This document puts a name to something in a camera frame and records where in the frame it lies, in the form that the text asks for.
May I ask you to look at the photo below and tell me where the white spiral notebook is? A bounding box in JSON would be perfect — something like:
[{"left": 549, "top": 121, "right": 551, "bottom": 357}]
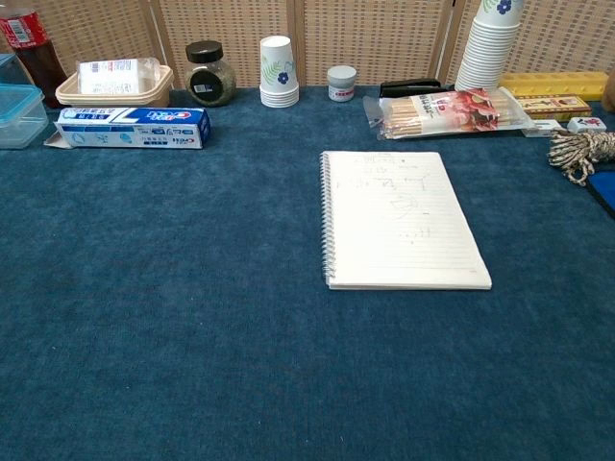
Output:
[{"left": 318, "top": 150, "right": 493, "bottom": 292}]

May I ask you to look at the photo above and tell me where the small white jar grey lid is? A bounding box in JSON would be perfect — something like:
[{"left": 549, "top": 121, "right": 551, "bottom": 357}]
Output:
[{"left": 327, "top": 64, "right": 358, "bottom": 103}]

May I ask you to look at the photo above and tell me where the short paper cup stack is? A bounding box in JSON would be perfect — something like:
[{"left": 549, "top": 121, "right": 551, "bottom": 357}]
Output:
[{"left": 258, "top": 35, "right": 301, "bottom": 109}]

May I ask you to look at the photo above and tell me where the black stapler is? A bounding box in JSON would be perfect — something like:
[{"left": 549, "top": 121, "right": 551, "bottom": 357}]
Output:
[{"left": 380, "top": 77, "right": 443, "bottom": 100}]

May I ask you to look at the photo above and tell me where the glass jar black lid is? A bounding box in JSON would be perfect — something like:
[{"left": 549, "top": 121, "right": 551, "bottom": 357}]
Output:
[{"left": 184, "top": 40, "right": 238, "bottom": 108}]

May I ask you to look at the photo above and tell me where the bag of wooden chopsticks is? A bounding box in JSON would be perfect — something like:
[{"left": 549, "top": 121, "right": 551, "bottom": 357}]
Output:
[{"left": 361, "top": 87, "right": 536, "bottom": 142}]

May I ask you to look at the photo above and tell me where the blue white toothpaste box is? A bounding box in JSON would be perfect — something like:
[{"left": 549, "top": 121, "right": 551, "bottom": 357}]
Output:
[{"left": 43, "top": 106, "right": 212, "bottom": 151}]

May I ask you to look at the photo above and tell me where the rattan folding screen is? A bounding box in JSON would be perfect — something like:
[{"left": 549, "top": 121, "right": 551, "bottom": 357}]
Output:
[{"left": 0, "top": 0, "right": 615, "bottom": 90}]

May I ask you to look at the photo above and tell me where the beige plastic tray stack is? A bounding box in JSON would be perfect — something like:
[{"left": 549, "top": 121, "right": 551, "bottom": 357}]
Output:
[{"left": 55, "top": 63, "right": 175, "bottom": 109}]

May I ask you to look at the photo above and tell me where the white plastic-wrapped packet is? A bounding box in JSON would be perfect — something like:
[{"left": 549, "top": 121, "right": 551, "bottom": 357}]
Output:
[{"left": 77, "top": 57, "right": 162, "bottom": 96}]

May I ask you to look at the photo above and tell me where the tall paper cup stack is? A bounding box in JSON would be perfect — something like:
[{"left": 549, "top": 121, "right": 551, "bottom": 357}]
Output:
[{"left": 454, "top": 0, "right": 526, "bottom": 93}]

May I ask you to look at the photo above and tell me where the small white flat box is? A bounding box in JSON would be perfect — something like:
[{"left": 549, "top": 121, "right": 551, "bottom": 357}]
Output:
[{"left": 524, "top": 119, "right": 564, "bottom": 138}]

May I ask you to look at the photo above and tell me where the red yellow card box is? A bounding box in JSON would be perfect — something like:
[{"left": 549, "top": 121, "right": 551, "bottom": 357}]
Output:
[{"left": 514, "top": 94, "right": 593, "bottom": 122}]

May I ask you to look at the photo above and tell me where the yellow long box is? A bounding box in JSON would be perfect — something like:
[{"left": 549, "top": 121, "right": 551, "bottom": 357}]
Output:
[{"left": 498, "top": 71, "right": 608, "bottom": 103}]

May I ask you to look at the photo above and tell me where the white mahjong tile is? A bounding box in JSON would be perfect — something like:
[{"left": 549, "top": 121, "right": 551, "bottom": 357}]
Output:
[{"left": 566, "top": 115, "right": 595, "bottom": 135}]

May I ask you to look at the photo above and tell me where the blue black pouch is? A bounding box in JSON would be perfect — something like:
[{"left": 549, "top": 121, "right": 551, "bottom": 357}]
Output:
[{"left": 585, "top": 169, "right": 615, "bottom": 215}]

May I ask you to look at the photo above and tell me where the clear container blue lid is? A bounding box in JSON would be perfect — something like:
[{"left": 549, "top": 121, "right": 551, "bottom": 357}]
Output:
[
  {"left": 0, "top": 83, "right": 50, "bottom": 151},
  {"left": 0, "top": 52, "right": 31, "bottom": 88}
]

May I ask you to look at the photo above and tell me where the cola bottle red label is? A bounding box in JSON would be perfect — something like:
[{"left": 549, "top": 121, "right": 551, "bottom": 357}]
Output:
[{"left": 0, "top": 7, "right": 69, "bottom": 109}]

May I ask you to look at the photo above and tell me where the brown rounded object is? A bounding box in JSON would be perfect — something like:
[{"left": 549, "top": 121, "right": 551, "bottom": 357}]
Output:
[{"left": 602, "top": 66, "right": 615, "bottom": 114}]

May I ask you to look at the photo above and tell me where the brown white rope bundle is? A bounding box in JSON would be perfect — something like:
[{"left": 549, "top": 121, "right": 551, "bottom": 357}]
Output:
[{"left": 548, "top": 128, "right": 615, "bottom": 188}]

